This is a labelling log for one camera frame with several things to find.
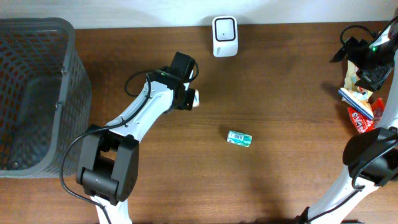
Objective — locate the teal tissue pack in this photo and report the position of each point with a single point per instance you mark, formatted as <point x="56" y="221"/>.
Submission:
<point x="240" y="139"/>

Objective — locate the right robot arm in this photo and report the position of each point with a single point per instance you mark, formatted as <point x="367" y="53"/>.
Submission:
<point x="369" y="158"/>

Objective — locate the white barcode scanner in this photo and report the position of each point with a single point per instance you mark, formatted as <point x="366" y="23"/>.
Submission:
<point x="225" y="36"/>

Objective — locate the yellow wet wipes pack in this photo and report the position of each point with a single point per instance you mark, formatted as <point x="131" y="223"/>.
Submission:
<point x="354" y="95"/>

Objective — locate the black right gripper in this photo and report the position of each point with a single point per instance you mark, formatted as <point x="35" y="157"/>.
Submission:
<point x="369" y="79"/>

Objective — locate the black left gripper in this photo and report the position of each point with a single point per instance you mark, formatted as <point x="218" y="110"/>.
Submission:
<point x="188" y="98"/>

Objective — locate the red snack bag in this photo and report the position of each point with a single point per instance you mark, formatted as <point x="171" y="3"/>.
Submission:
<point x="361" y="123"/>

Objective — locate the orange tissue pack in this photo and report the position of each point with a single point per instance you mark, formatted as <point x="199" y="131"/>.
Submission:
<point x="196" y="99"/>

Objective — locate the grey plastic mesh basket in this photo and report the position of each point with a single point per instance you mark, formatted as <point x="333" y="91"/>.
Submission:
<point x="45" y="98"/>

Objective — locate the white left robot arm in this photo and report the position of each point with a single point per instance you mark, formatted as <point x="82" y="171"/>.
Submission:
<point x="109" y="159"/>

